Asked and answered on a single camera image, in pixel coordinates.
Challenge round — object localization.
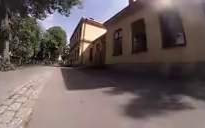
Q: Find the tall yellow building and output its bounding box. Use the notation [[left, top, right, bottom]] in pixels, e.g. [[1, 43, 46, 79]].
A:
[[68, 17, 108, 66]]

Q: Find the grey asphalt path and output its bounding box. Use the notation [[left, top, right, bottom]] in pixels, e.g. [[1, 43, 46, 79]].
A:
[[25, 65, 205, 128]]

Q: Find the long yellow building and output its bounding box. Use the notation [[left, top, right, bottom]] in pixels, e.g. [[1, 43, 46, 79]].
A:
[[84, 0, 205, 81]]

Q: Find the row of trees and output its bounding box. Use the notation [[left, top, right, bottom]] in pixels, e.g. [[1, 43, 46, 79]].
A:
[[0, 0, 84, 71]]

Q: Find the grey asphalt road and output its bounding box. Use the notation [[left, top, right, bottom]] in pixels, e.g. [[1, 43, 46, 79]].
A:
[[0, 64, 54, 105]]

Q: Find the grey cobblestone strip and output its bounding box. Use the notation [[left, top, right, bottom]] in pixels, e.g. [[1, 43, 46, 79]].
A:
[[0, 69, 54, 128]]

